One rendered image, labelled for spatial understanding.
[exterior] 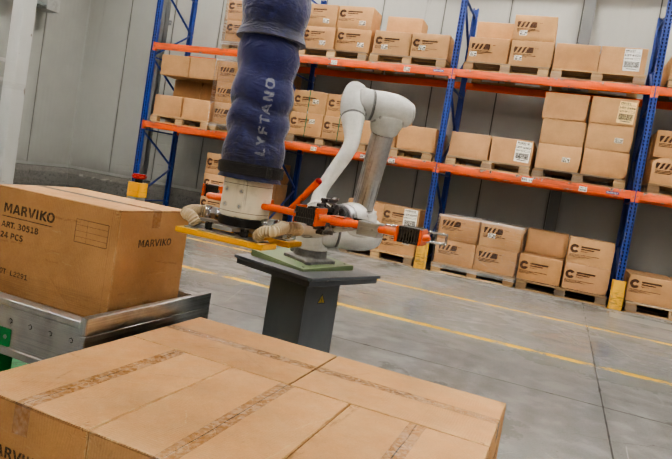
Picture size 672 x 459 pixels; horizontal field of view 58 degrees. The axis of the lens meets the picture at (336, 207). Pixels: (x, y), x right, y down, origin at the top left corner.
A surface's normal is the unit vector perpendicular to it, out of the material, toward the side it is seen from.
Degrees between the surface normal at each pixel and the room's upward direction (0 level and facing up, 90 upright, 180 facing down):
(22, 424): 90
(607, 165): 90
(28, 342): 90
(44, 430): 90
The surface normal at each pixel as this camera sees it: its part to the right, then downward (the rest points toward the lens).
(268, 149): 0.53, -0.13
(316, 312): 0.75, 0.15
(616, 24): -0.35, 0.00
